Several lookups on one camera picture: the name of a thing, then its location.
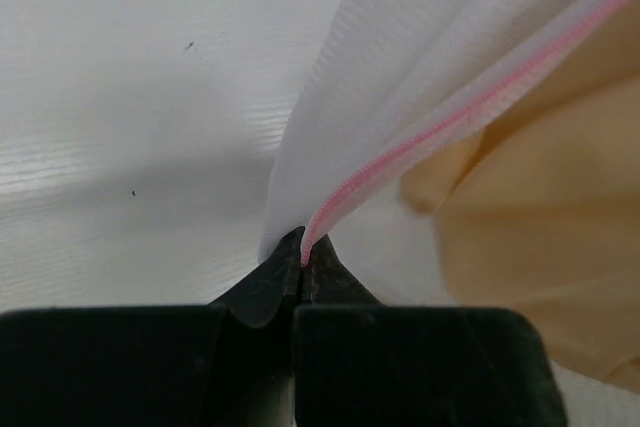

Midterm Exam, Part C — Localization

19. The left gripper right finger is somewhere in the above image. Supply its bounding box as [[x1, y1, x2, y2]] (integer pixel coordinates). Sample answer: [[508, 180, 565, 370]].
[[293, 239, 568, 426]]

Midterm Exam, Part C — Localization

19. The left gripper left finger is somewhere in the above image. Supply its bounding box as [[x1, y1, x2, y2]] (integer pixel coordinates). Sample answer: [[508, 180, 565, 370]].
[[1, 230, 302, 426]]

